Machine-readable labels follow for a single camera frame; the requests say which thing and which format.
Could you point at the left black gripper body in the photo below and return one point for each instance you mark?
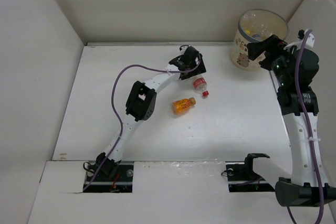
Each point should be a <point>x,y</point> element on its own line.
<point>200,71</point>

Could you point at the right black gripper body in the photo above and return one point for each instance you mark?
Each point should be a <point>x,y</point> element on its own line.
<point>277,61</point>

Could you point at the blue label bottle white cap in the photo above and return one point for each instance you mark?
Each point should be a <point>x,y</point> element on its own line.
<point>256,36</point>

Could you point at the clear bottle red label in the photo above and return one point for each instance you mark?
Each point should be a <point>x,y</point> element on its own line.
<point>200,85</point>

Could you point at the large clear plastic bottle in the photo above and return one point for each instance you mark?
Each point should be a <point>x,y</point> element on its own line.
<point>260,27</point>

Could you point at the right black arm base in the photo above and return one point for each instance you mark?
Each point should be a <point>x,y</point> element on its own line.
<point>241,181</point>

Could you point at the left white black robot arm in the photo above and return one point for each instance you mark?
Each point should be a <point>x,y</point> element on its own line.
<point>141,101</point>

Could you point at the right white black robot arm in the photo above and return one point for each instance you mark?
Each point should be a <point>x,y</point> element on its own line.
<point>308,185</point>

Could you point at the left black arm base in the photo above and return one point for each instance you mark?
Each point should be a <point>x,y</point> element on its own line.
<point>121,182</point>

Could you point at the cream capybara bin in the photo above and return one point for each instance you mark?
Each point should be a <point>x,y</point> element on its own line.
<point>239,53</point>

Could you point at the orange bottle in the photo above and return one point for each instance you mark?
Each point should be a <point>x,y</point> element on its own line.
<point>183,105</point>

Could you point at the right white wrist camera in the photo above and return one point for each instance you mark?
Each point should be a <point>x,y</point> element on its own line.
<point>305,39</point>

